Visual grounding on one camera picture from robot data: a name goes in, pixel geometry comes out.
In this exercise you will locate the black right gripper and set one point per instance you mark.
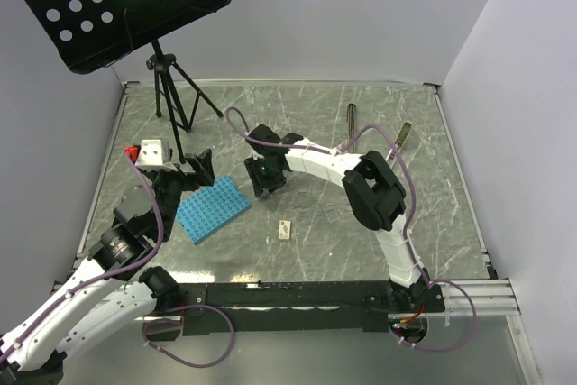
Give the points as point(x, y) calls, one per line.
point(260, 183)

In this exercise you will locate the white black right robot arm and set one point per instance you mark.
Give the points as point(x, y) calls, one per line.
point(375, 195)

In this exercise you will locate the beige black large stapler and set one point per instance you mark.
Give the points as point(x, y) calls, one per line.
point(351, 116)

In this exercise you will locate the blue studded building plate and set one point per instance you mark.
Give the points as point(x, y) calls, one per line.
point(211, 208)

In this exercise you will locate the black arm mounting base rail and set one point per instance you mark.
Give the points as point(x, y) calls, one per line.
point(279, 306)

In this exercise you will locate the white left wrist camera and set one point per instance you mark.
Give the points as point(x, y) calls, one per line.
point(151, 154)

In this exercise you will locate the pale green small stapler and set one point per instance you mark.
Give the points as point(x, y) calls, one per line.
point(399, 142)

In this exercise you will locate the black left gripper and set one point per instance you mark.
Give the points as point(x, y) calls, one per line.
point(203, 168)

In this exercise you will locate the black perforated music stand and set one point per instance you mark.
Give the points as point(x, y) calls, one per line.
point(95, 34)

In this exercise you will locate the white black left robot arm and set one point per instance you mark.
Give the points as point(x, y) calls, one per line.
point(113, 284)

